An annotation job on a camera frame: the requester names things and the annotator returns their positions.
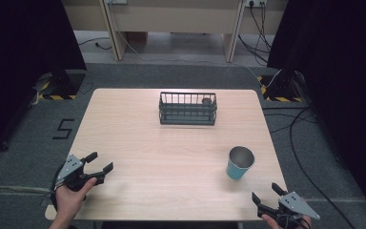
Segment person's right hand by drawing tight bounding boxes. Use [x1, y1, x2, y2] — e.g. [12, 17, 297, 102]
[260, 213, 313, 229]

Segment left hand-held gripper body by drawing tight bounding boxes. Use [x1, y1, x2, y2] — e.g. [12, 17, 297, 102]
[55, 154, 106, 193]

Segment short black floor cable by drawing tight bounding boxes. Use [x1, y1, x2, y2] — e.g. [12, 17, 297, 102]
[77, 37, 112, 52]

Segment beige wooden desk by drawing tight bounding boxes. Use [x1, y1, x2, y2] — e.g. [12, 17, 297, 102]
[60, 0, 290, 63]

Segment dark wire basket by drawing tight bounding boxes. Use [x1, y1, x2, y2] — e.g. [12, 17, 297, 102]
[158, 91, 218, 127]

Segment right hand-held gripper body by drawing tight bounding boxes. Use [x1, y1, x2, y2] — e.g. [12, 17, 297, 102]
[257, 191, 321, 229]

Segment white wall socket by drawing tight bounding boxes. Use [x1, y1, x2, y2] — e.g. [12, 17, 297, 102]
[245, 0, 268, 9]

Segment black curtain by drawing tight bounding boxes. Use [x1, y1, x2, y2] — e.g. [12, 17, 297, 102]
[266, 0, 366, 220]
[0, 0, 88, 160]

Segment blue paper cup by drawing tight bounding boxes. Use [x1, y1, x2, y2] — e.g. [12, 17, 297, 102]
[226, 145, 256, 181]

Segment bundle of black hanging cables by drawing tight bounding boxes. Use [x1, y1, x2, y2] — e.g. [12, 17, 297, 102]
[237, 2, 274, 67]

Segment black stand base striped tape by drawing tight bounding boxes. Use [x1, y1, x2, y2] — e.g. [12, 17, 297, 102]
[34, 69, 88, 101]
[256, 68, 309, 103]

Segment person's left hand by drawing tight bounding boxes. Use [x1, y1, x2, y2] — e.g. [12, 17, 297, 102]
[54, 177, 98, 221]

